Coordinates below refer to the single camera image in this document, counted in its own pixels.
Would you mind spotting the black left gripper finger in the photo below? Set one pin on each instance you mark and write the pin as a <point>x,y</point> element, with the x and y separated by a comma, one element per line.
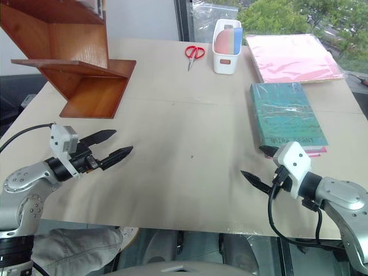
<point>99,136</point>
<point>118,156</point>

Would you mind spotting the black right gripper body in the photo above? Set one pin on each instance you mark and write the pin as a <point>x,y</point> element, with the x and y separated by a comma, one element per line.
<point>280,179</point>

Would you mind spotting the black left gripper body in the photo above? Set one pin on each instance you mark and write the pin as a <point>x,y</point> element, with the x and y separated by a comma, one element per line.
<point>83,161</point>

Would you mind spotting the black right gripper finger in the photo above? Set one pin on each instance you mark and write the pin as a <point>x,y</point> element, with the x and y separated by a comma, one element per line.
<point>268,151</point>
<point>257,181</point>

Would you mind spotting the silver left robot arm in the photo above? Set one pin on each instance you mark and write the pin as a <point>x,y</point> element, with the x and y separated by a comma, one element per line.
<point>26,187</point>

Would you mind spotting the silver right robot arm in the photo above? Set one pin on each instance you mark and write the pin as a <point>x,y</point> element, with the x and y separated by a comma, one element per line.
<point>342,201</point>

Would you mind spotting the green hardcover book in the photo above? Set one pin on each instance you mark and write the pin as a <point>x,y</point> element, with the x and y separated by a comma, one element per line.
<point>284,115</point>

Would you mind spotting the wooden shelf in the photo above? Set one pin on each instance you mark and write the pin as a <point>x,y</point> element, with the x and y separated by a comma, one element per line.
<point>74,37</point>

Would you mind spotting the grey fabric trouser leg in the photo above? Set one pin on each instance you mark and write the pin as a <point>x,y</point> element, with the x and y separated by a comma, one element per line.
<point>77,250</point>

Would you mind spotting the black furniture beside table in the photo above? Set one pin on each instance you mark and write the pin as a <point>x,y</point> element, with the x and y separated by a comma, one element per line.
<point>14,97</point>

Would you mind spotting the pink paper stack in plastic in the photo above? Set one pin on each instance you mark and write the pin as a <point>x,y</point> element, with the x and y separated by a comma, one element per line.
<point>290,57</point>

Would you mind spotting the white plastic storage bin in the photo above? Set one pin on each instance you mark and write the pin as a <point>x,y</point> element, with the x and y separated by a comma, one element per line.
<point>224,64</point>

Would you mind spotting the blue flat foam piece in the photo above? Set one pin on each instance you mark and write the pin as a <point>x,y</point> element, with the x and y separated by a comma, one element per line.
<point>237,40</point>

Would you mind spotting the clear plastic zip bag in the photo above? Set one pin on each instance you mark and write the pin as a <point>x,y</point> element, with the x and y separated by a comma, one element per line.
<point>205,20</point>

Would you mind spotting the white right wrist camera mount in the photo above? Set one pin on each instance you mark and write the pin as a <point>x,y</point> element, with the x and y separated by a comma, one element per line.
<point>293,166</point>

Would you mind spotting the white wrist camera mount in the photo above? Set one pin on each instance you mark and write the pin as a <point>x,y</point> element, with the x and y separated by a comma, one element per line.
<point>293,166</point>
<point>61,141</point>

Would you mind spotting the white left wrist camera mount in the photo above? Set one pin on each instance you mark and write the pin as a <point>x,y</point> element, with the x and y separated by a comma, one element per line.
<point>61,141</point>

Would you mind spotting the dark window frame post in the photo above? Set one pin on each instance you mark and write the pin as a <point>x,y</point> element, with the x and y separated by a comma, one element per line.
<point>182,20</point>

